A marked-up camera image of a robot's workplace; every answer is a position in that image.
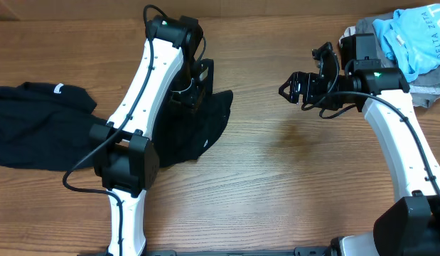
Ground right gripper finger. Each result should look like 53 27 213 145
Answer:
279 72 301 96
282 93 305 105

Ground black t-shirt with logo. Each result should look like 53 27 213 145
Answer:
152 90 233 168

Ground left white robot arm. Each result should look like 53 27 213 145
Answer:
90 15 213 255

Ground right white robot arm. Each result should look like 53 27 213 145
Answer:
279 33 440 255

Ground beige folded garment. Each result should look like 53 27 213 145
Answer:
340 26 356 38

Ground light blue printed t-shirt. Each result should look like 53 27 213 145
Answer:
372 4 440 82

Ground grey folded shorts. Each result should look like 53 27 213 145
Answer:
355 13 440 108

